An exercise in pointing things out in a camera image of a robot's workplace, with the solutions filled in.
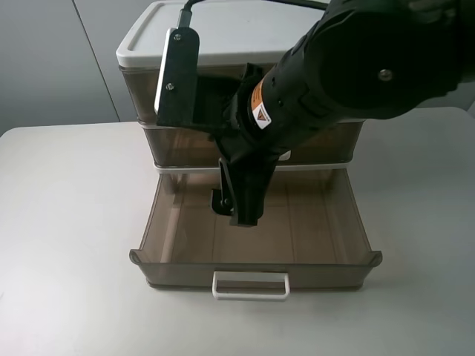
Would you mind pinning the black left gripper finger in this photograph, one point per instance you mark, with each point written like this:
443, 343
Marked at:
221, 199

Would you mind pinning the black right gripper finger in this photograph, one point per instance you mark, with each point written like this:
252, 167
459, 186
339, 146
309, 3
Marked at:
248, 194

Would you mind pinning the white plastic drawer cabinet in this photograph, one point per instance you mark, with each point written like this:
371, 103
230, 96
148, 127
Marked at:
231, 32

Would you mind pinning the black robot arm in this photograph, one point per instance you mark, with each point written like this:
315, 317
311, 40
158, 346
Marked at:
361, 60

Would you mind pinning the smoky transparent drawer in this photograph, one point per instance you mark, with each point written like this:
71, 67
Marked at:
184, 148
310, 238
141, 83

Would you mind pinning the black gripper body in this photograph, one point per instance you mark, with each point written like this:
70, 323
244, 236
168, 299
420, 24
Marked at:
248, 139

